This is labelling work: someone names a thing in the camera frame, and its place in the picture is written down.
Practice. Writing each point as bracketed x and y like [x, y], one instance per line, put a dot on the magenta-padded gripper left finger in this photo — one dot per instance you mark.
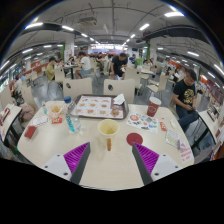
[55, 165]

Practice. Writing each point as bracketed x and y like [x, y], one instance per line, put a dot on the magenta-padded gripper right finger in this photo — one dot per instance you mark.
[165, 166]

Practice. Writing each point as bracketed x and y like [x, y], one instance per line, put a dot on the clear blue-capped water bottle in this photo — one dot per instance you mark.
[73, 121]

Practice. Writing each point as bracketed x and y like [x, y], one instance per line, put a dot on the white and pink paper flyer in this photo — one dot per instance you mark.
[186, 152]

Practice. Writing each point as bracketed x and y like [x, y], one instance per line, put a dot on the white and green paper slip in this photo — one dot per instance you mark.
[173, 138]

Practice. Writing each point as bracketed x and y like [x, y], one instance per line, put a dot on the red sauce packet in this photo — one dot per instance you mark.
[57, 120]
[163, 126]

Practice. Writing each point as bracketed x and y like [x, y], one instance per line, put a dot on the flat round red coaster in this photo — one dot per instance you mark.
[134, 139]

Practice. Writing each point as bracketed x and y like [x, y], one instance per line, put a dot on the small red box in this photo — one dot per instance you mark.
[30, 132]

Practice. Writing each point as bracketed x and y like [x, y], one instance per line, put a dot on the small crumpled white tissue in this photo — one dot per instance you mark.
[173, 123]

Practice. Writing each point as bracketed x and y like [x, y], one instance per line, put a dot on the white paper card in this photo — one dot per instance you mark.
[40, 121]

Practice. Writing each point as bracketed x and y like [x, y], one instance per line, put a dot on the colourful sticker leaflet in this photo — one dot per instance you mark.
[142, 122]

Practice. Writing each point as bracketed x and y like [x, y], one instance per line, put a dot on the clear bag of fried snacks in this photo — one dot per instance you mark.
[56, 110]

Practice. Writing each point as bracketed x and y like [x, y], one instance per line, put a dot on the small teal bottle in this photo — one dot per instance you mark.
[44, 108]

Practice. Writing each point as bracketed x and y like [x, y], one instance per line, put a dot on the pink backpack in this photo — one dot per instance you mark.
[27, 112]

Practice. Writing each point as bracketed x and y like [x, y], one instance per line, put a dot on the red paper cup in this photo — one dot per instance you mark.
[153, 107]

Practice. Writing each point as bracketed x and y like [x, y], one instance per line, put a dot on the beige neighbouring table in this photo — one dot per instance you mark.
[208, 121]
[11, 118]

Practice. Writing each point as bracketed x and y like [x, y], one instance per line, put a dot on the yellow paper cup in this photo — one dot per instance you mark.
[108, 131]

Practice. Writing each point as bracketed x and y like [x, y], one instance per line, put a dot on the brown tray with paper liner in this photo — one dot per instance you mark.
[96, 106]

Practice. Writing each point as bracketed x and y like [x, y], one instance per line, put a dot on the person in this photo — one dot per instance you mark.
[185, 96]
[118, 65]
[18, 85]
[50, 70]
[85, 63]

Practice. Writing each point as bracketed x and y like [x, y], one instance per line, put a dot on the beige chair with round hole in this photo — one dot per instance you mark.
[121, 88]
[78, 88]

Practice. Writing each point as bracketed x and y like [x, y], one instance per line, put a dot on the crumpled white napkin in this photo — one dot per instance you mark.
[119, 99]

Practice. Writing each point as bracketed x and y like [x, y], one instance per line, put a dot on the group of beige chairs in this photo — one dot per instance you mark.
[133, 75]

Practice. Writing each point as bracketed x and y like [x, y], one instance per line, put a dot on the ceiling air conditioner unit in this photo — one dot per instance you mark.
[87, 21]

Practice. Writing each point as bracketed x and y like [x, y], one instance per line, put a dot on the group of ceiling lights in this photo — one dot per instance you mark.
[174, 14]

